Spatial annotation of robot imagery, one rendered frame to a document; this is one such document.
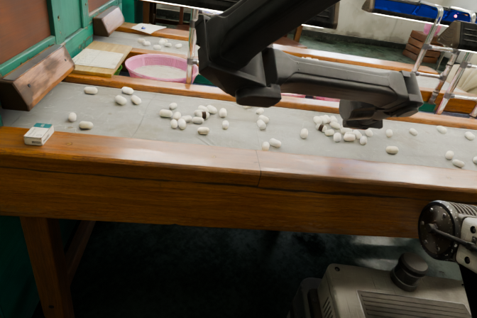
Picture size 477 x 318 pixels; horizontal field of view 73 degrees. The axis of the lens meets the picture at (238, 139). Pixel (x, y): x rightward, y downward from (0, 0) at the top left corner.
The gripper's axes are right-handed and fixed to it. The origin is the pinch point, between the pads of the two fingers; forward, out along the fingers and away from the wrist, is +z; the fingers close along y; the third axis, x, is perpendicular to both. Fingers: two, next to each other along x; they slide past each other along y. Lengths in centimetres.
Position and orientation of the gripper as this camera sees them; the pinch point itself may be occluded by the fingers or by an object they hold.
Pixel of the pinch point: (346, 121)
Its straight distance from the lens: 96.3
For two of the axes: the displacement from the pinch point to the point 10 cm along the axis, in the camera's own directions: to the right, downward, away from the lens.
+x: -0.6, 9.8, -1.8
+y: -9.8, -0.9, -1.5
